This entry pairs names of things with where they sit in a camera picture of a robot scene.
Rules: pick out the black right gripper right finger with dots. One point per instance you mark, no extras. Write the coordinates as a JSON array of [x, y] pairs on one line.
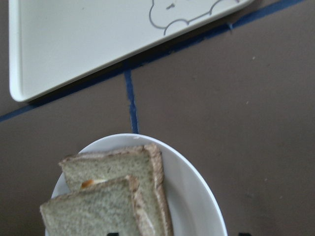
[[244, 234]]

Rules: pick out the white round plate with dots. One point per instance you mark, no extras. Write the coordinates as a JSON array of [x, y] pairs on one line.
[[193, 207]]

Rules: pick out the bread slice with fried egg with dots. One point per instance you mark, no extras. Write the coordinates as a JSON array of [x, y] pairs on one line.
[[143, 162]]

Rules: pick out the cream rectangular serving tray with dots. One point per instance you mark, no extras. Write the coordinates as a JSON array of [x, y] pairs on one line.
[[53, 43]]

